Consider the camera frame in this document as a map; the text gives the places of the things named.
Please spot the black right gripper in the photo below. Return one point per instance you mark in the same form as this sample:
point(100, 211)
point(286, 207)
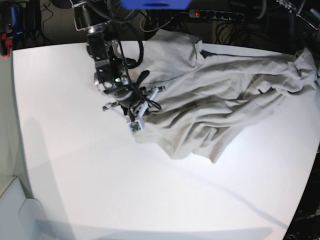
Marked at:
point(116, 89)

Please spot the grey t-shirt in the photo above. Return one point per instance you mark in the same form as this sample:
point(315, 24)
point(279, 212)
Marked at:
point(210, 98)

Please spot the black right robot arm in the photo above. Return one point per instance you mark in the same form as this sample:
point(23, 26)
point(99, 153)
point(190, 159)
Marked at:
point(111, 66)

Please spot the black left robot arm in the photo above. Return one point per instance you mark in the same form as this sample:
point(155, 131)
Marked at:
point(304, 20)

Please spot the blue box overhead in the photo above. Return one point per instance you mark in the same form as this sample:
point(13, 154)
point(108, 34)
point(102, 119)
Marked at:
point(155, 4)

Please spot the black power strip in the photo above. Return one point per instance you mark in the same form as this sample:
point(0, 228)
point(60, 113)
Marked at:
point(216, 15)

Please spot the red and black clamp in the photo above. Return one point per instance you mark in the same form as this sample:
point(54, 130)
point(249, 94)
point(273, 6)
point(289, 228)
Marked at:
point(6, 44)

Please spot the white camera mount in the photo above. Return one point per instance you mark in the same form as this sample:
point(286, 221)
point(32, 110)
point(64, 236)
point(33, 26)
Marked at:
point(140, 117)

